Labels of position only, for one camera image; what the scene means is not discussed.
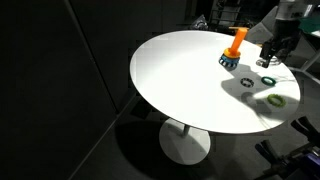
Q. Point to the orange stacking toy post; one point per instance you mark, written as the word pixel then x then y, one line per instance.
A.
pixel 238 40

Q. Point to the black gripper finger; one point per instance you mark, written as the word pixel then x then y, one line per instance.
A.
pixel 279 56
pixel 265 58

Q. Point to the teal box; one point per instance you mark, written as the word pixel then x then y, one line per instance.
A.
pixel 310 24

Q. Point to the white table pedestal base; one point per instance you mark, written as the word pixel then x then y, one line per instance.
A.
pixel 183 143

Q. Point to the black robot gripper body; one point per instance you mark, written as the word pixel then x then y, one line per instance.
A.
pixel 283 35

